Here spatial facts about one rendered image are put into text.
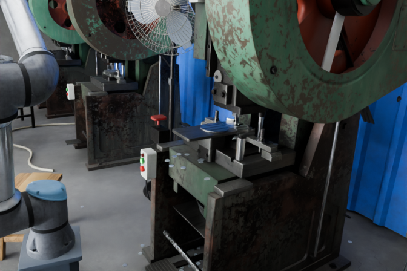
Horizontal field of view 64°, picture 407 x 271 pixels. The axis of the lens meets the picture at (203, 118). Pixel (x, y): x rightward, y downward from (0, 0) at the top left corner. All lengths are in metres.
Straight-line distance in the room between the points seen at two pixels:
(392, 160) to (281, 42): 1.56
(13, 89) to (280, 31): 0.67
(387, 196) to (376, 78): 1.24
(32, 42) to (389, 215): 2.19
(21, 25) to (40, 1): 3.07
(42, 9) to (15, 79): 3.26
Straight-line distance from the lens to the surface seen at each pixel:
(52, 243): 1.22
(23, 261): 1.26
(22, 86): 0.91
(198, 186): 1.36
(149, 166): 1.54
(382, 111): 2.32
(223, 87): 1.34
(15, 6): 1.14
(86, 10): 2.47
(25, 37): 1.05
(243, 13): 0.81
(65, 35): 4.20
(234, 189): 1.20
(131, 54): 2.57
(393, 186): 2.38
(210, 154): 1.37
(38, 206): 1.15
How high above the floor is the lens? 1.20
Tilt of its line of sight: 16 degrees down
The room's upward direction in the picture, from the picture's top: 3 degrees clockwise
